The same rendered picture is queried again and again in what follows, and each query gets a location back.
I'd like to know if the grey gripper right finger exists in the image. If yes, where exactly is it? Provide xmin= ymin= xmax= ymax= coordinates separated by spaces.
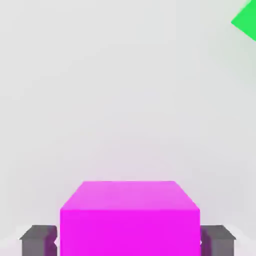
xmin=199 ymin=224 xmax=256 ymax=256

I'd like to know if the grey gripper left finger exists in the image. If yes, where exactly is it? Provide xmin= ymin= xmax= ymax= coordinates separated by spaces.
xmin=0 ymin=224 xmax=61 ymax=256

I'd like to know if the small magenta cube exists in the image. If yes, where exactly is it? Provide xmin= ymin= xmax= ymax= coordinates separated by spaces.
xmin=59 ymin=180 xmax=201 ymax=256

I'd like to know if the small green cube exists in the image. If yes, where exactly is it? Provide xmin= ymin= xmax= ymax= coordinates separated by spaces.
xmin=230 ymin=0 xmax=256 ymax=42

